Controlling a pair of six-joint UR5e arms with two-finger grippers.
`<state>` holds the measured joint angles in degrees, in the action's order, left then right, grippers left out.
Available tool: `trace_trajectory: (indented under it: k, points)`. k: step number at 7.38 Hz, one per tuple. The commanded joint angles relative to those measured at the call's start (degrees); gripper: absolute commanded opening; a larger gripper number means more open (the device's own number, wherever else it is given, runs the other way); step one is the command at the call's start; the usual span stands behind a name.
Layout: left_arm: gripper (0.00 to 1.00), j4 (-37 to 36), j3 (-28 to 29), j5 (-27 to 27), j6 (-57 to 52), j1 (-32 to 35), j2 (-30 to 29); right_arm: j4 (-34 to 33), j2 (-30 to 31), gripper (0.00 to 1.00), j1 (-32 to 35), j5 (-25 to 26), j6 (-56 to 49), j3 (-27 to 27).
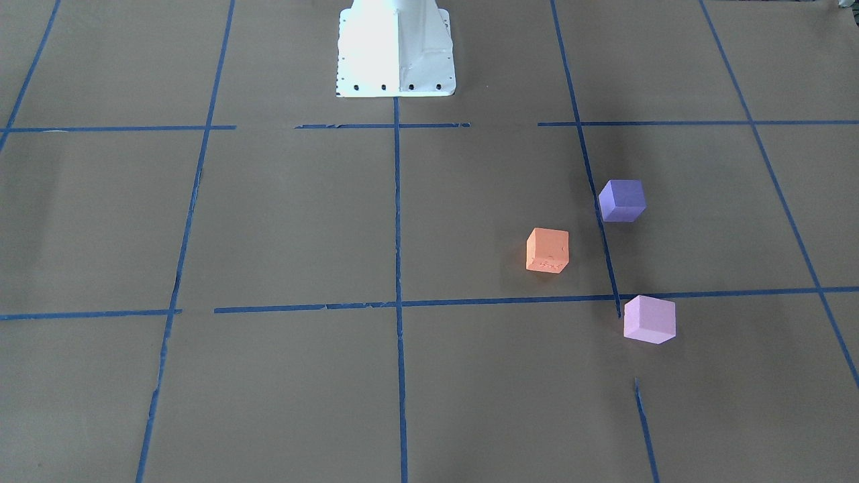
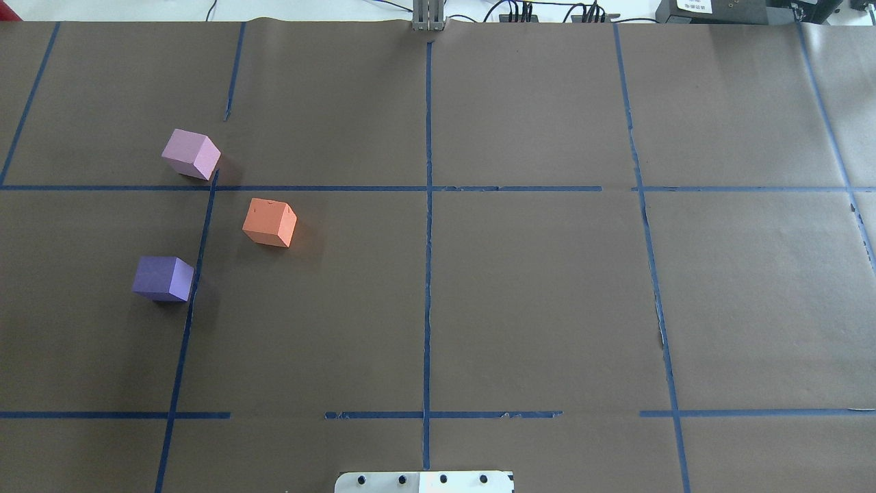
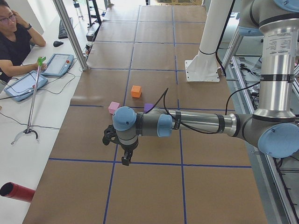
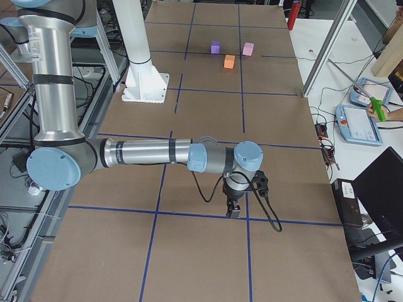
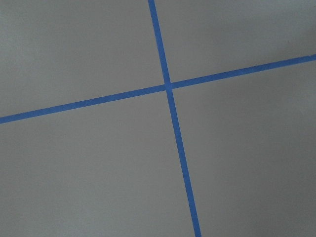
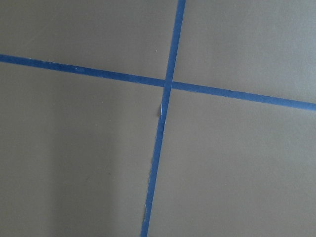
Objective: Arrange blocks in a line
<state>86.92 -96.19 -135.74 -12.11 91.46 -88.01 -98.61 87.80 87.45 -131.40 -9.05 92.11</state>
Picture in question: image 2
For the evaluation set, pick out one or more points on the orange foam block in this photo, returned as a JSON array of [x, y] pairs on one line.
[[270, 222]]

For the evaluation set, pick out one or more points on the pink foam block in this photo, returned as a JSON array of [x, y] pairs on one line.
[[191, 154]]

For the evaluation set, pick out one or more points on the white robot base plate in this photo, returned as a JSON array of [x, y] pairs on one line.
[[426, 481]]

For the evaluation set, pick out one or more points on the purple foam block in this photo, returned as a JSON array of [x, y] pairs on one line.
[[163, 279]]

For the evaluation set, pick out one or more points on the brown paper table cover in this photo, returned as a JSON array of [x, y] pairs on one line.
[[606, 258]]

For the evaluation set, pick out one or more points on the aluminium frame post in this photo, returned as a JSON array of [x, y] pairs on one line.
[[428, 15]]

